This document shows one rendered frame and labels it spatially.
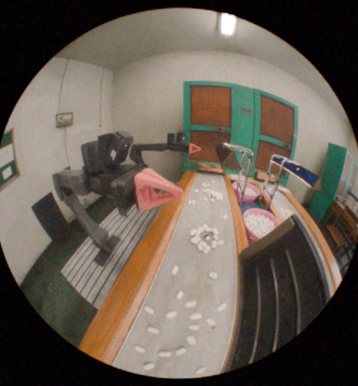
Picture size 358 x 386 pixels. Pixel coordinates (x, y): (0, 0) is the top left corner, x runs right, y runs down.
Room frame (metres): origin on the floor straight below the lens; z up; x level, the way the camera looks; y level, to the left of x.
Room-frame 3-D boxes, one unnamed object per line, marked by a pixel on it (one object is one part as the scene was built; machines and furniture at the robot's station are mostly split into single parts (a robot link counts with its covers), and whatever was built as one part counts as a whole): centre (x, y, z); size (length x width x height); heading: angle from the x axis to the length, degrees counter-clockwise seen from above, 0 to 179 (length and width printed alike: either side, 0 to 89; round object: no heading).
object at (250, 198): (0.78, -0.59, 0.72); 0.27 x 0.27 x 0.10
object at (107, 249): (0.25, 0.38, 0.71); 0.20 x 0.07 x 0.08; 167
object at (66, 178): (0.25, 0.37, 1.05); 0.30 x 0.09 x 0.12; 77
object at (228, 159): (0.68, -0.28, 1.08); 0.62 x 0.08 x 0.07; 165
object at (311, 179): (0.54, -0.82, 1.08); 0.62 x 0.08 x 0.07; 165
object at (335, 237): (-0.04, -2.39, 0.45); 0.44 x 0.43 x 0.91; 162
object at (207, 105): (1.32, -0.77, 1.31); 1.36 x 0.55 x 0.95; 75
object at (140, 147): (0.83, 0.23, 1.05); 0.30 x 0.09 x 0.12; 77
